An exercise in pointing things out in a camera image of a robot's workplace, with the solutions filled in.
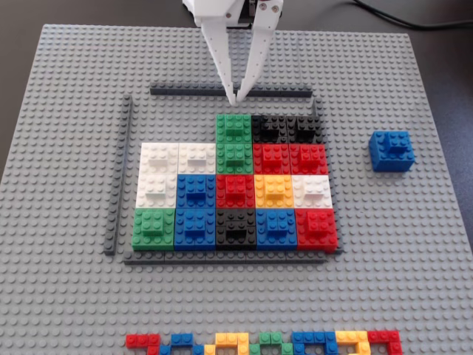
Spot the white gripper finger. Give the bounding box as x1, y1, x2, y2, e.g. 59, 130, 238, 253
200, 14, 238, 107
235, 2, 285, 103

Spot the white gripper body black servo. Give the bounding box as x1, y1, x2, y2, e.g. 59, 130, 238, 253
190, 0, 285, 29

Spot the blue lego cube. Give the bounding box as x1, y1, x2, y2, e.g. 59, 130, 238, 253
368, 129, 415, 173
256, 208, 299, 251
176, 174, 217, 210
173, 208, 217, 252

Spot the green lego cube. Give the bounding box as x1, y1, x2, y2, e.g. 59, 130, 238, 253
131, 207, 176, 252
215, 113, 253, 145
215, 143, 255, 175

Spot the black lego cube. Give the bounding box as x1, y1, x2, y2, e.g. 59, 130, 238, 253
251, 115, 290, 145
215, 208, 258, 251
287, 115, 322, 145

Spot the white lego cube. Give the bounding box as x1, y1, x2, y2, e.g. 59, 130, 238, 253
135, 173, 179, 209
140, 142, 180, 175
178, 143, 217, 175
292, 174, 334, 209

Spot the red lego cube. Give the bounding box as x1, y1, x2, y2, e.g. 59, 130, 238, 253
253, 143, 292, 176
295, 208, 339, 253
215, 174, 256, 209
290, 143, 330, 176

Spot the yellow lego cube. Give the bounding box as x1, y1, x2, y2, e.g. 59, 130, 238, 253
253, 174, 295, 209

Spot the grey lego baseplate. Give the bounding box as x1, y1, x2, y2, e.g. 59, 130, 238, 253
0, 24, 473, 355

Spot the yellow flat brick shape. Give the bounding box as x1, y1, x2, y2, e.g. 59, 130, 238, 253
335, 330, 371, 355
203, 332, 251, 355

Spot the blue flat brick shape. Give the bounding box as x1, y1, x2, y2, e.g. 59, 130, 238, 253
159, 333, 205, 355
291, 331, 339, 355

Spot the green flat brick shape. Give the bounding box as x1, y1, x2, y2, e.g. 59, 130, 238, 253
248, 331, 295, 355

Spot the red flat brick shape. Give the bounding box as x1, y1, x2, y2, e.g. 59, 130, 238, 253
367, 329, 403, 355
125, 333, 162, 355

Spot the dark grey lego rail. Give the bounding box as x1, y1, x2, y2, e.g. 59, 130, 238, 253
149, 81, 313, 98
103, 94, 134, 257

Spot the black cable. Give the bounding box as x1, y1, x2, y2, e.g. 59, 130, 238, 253
353, 0, 473, 30

